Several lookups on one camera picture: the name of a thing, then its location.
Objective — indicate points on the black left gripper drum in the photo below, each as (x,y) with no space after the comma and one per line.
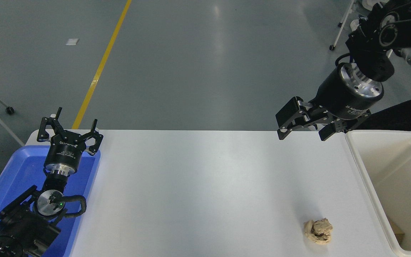
(64,151)

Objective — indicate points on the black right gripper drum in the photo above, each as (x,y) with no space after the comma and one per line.
(334,100)

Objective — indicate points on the tan paper ball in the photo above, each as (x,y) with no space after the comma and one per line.
(318,231)

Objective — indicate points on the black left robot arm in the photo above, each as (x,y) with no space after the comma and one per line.
(20,228)

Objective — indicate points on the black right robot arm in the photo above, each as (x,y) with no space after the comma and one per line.
(373,53)

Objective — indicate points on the blue plastic tray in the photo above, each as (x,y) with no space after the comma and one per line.
(16,167)

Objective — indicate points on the white wheeled chair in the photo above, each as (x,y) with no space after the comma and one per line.
(341,26)

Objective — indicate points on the large pale plastic bin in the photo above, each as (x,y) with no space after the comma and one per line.
(405,171)

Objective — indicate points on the small white paper sheet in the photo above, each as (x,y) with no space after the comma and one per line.
(72,41)

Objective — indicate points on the brown cardboard scrap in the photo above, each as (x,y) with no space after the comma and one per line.
(399,235)

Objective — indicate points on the grey wheeled tube frame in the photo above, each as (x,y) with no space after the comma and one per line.
(10,110)

